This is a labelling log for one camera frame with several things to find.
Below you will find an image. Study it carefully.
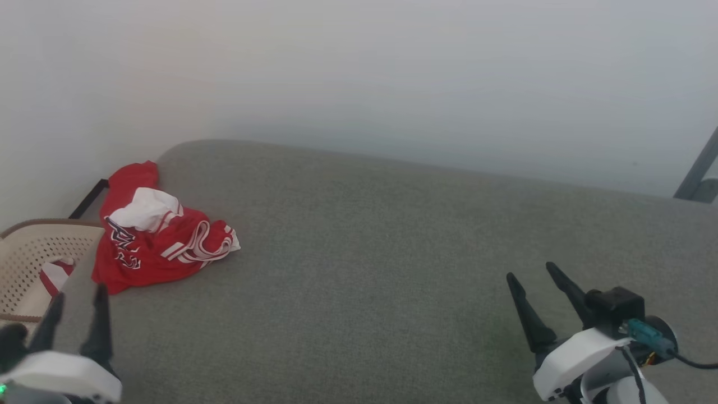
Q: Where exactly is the red and white jersey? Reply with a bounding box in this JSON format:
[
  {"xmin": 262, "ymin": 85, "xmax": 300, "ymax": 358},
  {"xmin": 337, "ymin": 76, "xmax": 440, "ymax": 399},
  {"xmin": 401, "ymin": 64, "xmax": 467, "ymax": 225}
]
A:
[{"xmin": 91, "ymin": 161, "xmax": 241, "ymax": 295}]

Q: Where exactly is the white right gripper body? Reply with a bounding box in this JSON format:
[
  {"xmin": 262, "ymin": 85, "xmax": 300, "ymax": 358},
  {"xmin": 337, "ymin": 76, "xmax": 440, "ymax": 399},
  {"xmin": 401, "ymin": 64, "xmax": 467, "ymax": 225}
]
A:
[{"xmin": 532, "ymin": 328, "xmax": 630, "ymax": 402}]

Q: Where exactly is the grey metal pole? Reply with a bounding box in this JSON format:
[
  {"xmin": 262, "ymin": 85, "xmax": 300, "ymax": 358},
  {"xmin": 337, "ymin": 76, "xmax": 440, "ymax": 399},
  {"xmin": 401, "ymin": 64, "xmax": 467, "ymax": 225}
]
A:
[{"xmin": 673, "ymin": 126, "xmax": 718, "ymax": 204}]

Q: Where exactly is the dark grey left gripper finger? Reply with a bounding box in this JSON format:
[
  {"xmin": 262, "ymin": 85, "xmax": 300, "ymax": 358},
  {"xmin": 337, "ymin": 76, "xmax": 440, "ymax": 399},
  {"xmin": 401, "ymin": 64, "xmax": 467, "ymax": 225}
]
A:
[
  {"xmin": 80, "ymin": 283, "xmax": 117, "ymax": 374},
  {"xmin": 28, "ymin": 292, "xmax": 65, "ymax": 353}
]

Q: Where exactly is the black metal frame bar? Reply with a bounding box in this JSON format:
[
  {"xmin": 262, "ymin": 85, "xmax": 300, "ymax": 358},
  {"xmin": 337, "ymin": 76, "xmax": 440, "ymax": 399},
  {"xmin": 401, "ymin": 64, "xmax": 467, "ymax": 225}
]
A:
[{"xmin": 68, "ymin": 178, "xmax": 109, "ymax": 220}]

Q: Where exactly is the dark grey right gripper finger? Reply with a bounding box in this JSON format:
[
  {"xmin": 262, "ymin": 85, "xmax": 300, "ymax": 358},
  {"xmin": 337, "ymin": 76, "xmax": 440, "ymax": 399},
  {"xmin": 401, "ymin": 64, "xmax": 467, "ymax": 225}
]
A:
[
  {"xmin": 506, "ymin": 273, "xmax": 558, "ymax": 354},
  {"xmin": 545, "ymin": 261, "xmax": 596, "ymax": 329}
]

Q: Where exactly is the beige perforated laundry basket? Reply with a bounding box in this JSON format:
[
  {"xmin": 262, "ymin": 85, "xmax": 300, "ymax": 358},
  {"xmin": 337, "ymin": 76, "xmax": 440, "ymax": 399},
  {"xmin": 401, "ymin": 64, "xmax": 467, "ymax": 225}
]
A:
[{"xmin": 0, "ymin": 219, "xmax": 105, "ymax": 323}]

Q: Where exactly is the thin black cable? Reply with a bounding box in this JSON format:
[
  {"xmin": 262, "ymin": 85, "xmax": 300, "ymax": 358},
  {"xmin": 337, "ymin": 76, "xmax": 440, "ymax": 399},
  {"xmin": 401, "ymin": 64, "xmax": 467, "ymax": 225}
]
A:
[{"xmin": 614, "ymin": 345, "xmax": 718, "ymax": 404}]

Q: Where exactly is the red white cloth in basket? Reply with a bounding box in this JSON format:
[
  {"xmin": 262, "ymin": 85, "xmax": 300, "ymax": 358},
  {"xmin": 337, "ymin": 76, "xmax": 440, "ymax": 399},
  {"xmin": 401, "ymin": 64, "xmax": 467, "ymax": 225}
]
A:
[{"xmin": 39, "ymin": 257, "xmax": 75, "ymax": 298}]

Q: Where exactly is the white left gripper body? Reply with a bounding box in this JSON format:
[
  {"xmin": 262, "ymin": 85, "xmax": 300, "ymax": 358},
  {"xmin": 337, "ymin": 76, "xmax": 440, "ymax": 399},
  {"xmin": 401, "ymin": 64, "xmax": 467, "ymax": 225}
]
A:
[{"xmin": 0, "ymin": 351, "xmax": 123, "ymax": 404}]

